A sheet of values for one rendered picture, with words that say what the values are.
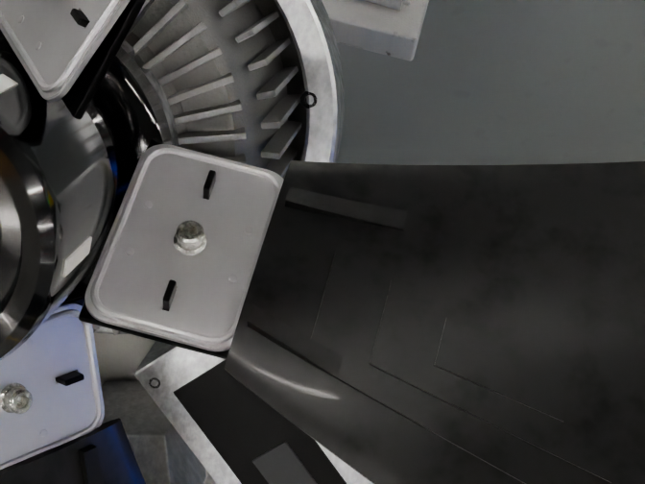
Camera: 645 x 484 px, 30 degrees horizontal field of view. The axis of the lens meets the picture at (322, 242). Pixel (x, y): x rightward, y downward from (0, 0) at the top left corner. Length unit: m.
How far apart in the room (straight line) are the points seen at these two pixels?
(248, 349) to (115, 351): 0.31
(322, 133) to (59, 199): 0.24
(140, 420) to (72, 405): 0.15
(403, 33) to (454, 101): 0.49
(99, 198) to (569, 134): 1.07
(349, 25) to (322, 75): 0.36
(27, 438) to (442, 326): 0.20
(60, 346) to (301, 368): 0.13
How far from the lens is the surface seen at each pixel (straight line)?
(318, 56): 0.66
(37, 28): 0.50
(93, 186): 0.49
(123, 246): 0.50
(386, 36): 1.02
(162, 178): 0.52
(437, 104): 1.51
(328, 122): 0.66
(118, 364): 0.78
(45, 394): 0.56
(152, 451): 0.70
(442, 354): 0.48
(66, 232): 0.46
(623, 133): 1.50
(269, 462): 0.63
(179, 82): 0.59
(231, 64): 0.60
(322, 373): 0.48
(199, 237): 0.49
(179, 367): 0.62
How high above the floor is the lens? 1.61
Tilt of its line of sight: 58 degrees down
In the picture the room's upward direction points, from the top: 10 degrees clockwise
